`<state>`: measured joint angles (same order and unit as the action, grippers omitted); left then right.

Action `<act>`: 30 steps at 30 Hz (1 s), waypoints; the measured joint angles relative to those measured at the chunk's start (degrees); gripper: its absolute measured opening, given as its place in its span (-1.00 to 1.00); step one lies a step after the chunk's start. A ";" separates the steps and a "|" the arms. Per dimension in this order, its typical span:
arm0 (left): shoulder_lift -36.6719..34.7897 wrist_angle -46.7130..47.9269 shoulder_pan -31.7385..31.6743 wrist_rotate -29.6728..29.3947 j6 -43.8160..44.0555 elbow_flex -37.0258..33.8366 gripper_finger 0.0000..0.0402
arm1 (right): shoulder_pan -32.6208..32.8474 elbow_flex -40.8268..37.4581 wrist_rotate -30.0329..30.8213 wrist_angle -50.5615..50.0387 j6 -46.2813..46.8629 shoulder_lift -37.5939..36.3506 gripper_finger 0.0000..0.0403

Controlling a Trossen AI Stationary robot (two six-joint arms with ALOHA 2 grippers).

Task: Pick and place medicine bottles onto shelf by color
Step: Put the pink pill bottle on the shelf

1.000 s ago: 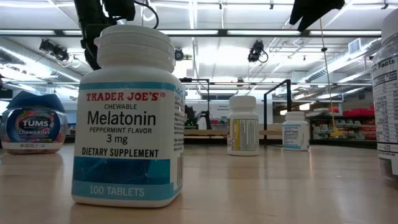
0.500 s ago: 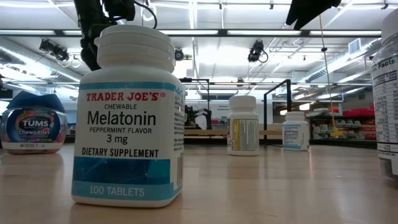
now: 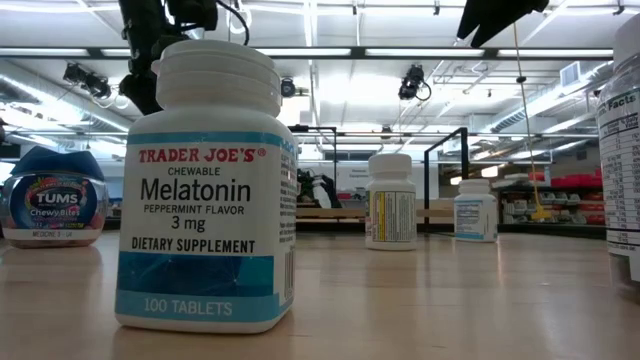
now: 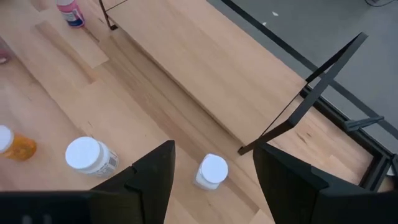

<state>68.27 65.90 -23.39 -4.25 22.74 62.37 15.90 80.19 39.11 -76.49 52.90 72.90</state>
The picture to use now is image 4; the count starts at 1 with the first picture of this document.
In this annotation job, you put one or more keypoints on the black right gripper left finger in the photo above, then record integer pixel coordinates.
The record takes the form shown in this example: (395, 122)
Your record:
(146, 193)

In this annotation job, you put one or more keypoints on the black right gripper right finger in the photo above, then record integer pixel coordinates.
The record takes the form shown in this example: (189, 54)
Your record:
(289, 193)

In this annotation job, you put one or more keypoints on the small white medicine bottle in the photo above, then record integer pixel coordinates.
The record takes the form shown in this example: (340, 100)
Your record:
(214, 169)

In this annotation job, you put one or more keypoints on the white bottle with barcode label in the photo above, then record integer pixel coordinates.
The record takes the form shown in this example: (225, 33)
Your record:
(82, 152)

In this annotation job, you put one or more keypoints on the orange pill bottle white cap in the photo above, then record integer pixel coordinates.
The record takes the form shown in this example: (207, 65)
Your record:
(21, 149)

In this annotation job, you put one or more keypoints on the pink medicine bottle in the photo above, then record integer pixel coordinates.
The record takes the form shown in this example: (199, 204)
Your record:
(71, 14)

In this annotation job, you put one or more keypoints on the wooden shelf black metal frame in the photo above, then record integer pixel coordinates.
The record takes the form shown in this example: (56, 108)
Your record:
(202, 62)

